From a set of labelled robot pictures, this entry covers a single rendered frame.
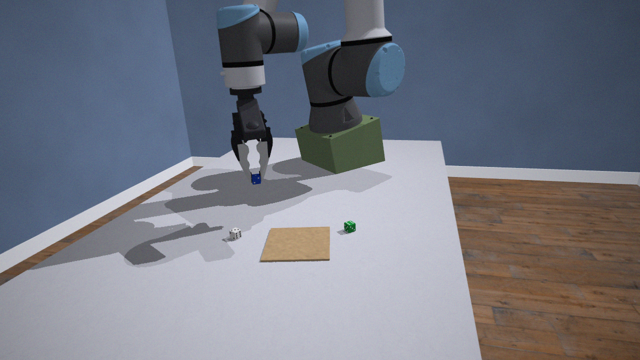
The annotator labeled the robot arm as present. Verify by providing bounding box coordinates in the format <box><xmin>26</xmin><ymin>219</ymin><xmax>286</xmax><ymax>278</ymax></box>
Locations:
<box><xmin>216</xmin><ymin>0</ymin><xmax>405</xmax><ymax>141</ymax></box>

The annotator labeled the tan mat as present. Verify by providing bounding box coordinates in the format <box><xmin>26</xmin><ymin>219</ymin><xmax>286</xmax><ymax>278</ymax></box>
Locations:
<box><xmin>260</xmin><ymin>226</ymin><xmax>330</xmax><ymax>262</ymax></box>

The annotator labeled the white die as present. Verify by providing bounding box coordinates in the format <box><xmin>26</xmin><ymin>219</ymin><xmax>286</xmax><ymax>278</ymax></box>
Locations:
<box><xmin>229</xmin><ymin>227</ymin><xmax>242</xmax><ymax>240</ymax></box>

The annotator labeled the green die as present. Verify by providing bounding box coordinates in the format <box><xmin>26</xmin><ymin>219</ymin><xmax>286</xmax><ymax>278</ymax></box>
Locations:
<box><xmin>344</xmin><ymin>220</ymin><xmax>356</xmax><ymax>233</ymax></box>

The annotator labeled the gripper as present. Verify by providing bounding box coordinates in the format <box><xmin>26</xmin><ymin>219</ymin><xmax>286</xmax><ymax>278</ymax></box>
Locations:
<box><xmin>229</xmin><ymin>86</ymin><xmax>273</xmax><ymax>183</ymax></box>

